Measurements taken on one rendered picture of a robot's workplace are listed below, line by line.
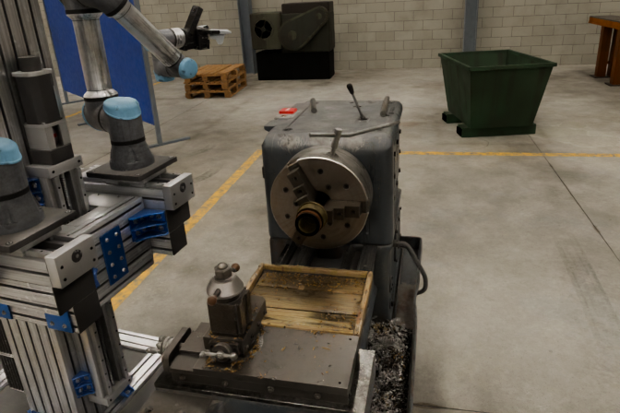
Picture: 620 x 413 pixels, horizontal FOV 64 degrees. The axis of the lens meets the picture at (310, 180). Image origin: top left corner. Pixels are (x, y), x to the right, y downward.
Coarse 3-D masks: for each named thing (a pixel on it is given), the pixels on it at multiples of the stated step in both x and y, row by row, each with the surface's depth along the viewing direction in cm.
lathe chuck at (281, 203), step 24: (312, 168) 151; (336, 168) 150; (360, 168) 156; (288, 192) 156; (336, 192) 152; (360, 192) 151; (288, 216) 160; (360, 216) 153; (312, 240) 160; (336, 240) 158
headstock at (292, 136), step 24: (312, 120) 185; (336, 120) 184; (360, 120) 182; (384, 120) 180; (264, 144) 170; (288, 144) 168; (312, 144) 166; (360, 144) 163; (384, 144) 161; (264, 168) 173; (384, 168) 163; (384, 192) 166; (384, 216) 169; (360, 240) 174; (384, 240) 172
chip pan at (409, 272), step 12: (408, 252) 233; (408, 264) 223; (408, 276) 214; (396, 288) 206; (408, 288) 205; (408, 300) 197; (408, 312) 190; (396, 324) 183; (408, 324) 183; (408, 396) 151
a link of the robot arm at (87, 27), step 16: (64, 0) 163; (80, 16) 164; (96, 16) 167; (80, 32) 167; (96, 32) 168; (80, 48) 169; (96, 48) 170; (96, 64) 171; (96, 80) 172; (96, 96) 173; (112, 96) 176; (96, 112) 173; (96, 128) 180
